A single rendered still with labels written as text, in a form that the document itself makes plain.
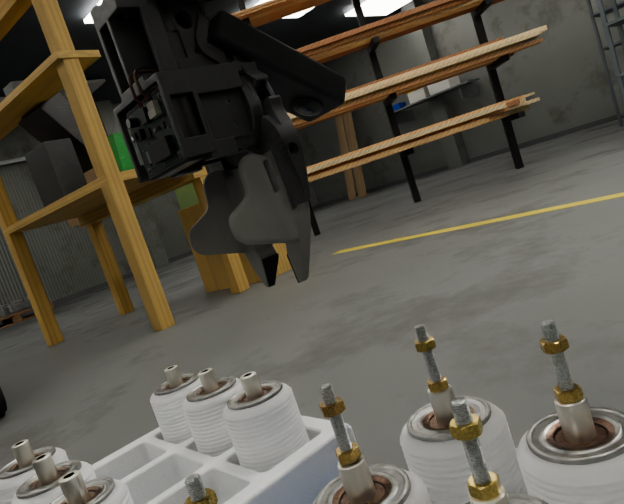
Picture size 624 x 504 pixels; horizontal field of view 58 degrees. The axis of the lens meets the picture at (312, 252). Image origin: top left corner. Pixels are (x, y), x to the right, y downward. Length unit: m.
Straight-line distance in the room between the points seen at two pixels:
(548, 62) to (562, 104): 0.73
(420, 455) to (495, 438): 0.06
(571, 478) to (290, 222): 0.25
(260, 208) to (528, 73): 10.46
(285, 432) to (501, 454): 0.31
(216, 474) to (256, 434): 0.10
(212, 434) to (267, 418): 0.14
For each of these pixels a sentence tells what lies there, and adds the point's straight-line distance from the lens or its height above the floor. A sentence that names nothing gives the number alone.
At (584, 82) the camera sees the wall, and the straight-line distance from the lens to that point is 10.47.
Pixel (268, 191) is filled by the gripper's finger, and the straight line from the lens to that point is 0.38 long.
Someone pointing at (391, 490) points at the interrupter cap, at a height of 0.25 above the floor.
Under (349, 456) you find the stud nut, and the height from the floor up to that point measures 0.29.
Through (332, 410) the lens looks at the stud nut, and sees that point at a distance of 0.43.
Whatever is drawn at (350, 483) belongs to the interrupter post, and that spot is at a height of 0.27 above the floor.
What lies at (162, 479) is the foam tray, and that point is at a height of 0.15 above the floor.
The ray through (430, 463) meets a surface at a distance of 0.51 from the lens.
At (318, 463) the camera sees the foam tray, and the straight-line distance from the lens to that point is 0.74.
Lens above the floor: 0.48
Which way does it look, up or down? 6 degrees down
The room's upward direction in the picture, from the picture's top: 18 degrees counter-clockwise
